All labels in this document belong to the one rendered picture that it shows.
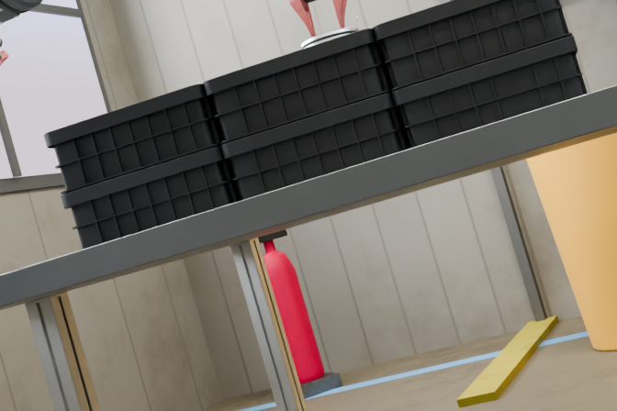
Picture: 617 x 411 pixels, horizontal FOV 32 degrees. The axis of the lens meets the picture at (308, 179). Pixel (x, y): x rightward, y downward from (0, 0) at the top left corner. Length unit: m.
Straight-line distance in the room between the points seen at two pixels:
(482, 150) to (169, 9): 3.92
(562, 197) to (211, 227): 2.34
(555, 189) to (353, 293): 1.45
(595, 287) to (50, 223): 2.03
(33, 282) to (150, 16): 3.71
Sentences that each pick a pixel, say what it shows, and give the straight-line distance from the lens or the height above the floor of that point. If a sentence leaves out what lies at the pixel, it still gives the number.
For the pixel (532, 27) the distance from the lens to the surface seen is 1.75.
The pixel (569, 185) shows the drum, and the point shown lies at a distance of 3.50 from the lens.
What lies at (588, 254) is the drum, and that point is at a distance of 3.53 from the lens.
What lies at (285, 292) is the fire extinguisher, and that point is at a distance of 4.36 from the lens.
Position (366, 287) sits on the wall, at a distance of 4.70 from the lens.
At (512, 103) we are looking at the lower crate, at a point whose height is 0.75.
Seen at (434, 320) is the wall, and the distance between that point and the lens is 4.64.
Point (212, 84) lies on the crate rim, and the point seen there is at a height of 0.92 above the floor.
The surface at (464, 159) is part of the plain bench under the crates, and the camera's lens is 1.18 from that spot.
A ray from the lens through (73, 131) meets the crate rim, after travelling 1.90.
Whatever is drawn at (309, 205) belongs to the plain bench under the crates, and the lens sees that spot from 1.24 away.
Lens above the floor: 0.65
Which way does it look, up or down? 2 degrees up
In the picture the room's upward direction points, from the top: 16 degrees counter-clockwise
